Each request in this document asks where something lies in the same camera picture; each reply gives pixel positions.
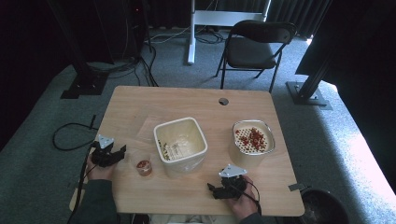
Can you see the cream square plastic bin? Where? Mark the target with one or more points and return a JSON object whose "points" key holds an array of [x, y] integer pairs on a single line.
{"points": [[180, 146]]}

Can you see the person's left hand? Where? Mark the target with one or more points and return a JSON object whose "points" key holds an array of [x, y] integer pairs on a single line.
{"points": [[99, 172]]}

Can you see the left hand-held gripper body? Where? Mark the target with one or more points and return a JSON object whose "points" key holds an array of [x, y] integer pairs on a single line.
{"points": [[102, 154]]}

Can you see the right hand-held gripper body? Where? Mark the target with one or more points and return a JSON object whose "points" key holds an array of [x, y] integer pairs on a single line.
{"points": [[233, 186]]}

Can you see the black folding chair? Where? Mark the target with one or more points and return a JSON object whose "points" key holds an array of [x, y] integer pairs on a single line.
{"points": [[252, 51]]}

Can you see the person's right hand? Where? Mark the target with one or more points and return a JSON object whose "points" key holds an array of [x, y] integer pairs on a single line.
{"points": [[246, 205]]}

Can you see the metal bowl with strainer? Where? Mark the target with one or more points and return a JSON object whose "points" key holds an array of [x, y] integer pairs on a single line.
{"points": [[249, 158]]}

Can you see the black metal stand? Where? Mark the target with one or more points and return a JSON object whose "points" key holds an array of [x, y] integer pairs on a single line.
{"points": [[308, 93], [82, 81]]}

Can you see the white desk frame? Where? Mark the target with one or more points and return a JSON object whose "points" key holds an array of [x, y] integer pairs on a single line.
{"points": [[218, 18]]}

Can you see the small clear plastic cup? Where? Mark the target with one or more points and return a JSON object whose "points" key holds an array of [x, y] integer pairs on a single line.
{"points": [[144, 166]]}

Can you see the black round bucket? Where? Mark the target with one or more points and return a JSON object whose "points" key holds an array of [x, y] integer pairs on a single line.
{"points": [[323, 208]]}

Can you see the grey tape strip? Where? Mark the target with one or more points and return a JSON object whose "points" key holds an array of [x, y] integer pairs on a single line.
{"points": [[296, 187]]}

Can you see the grey table grommet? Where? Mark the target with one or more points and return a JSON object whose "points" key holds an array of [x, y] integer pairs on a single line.
{"points": [[223, 101]]}

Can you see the pile of red berries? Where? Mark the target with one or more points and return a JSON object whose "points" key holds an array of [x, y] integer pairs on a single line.
{"points": [[256, 138]]}

